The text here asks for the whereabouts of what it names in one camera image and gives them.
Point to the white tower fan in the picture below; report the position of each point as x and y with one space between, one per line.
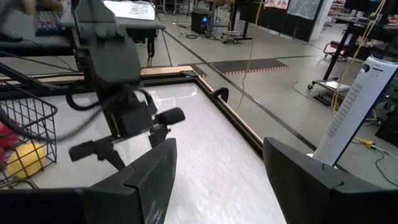
357 112

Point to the black computer tower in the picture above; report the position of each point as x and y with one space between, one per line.
202 21

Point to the small striped-edge floor mat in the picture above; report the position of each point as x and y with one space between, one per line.
248 65

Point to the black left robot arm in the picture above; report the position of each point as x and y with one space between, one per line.
112 56

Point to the black rolling stand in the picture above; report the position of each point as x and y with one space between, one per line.
331 84

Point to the person's hand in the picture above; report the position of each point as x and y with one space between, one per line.
43 4

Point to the yellow power strip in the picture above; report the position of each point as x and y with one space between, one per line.
363 142

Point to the black desk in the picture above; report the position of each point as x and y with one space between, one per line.
31 46

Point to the red tomato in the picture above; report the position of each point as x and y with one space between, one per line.
7 137
2 158

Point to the keyboard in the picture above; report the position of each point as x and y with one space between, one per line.
48 21

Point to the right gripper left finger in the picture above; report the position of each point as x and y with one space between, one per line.
124 199

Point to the black table frame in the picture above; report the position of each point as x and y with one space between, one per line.
245 132

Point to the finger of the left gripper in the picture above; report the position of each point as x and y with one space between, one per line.
93 149
169 116

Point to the red chair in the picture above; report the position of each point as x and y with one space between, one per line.
334 48

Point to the white paper sheet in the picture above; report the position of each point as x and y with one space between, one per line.
130 9

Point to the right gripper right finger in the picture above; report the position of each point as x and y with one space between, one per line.
311 193

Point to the yellow lemon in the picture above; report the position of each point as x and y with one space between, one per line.
26 159

